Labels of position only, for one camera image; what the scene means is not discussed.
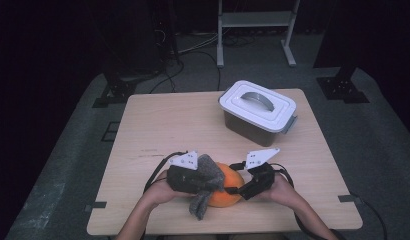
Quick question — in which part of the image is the orange plush toy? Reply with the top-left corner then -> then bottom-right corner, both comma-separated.
207,162 -> 246,208

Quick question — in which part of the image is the thin black floor cable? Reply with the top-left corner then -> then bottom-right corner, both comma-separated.
357,198 -> 389,240

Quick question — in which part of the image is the black stand base with braces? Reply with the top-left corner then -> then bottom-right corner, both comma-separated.
91,71 -> 154,109

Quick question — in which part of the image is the right hand-held gripper cable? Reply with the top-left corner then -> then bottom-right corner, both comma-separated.
271,162 -> 327,240

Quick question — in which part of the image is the black stand base with post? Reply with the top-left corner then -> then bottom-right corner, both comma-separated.
314,64 -> 371,104

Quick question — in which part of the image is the hand-held gripper cable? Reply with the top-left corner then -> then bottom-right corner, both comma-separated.
143,151 -> 188,194
271,162 -> 327,240

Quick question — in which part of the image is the brown transparent storage box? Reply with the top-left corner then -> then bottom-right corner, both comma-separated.
222,109 -> 299,148

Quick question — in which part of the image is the grey knitted cloth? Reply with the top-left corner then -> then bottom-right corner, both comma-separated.
188,153 -> 226,221

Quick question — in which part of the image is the white metal stand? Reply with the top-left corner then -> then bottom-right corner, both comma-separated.
216,0 -> 301,69

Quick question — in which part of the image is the grey floor cable bundle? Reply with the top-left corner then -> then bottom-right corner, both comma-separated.
177,31 -> 221,55

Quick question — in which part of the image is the black tape square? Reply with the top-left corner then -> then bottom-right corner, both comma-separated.
101,121 -> 121,143

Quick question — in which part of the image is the left hand-held gripper cable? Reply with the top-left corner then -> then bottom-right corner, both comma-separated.
143,151 -> 188,194

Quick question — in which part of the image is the person's left hand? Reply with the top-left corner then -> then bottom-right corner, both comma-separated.
142,169 -> 195,210

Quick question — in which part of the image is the person's right hand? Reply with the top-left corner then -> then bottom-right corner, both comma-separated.
258,172 -> 306,215

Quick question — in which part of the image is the black tape strip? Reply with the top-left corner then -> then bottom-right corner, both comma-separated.
337,194 -> 363,205
84,200 -> 108,213

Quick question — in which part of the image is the white lid with grey handle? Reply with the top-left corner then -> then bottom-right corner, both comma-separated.
218,79 -> 298,134

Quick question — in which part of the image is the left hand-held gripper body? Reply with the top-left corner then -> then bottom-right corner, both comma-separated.
166,150 -> 208,195

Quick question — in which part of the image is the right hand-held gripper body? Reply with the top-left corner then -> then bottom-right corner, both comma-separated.
238,147 -> 281,201

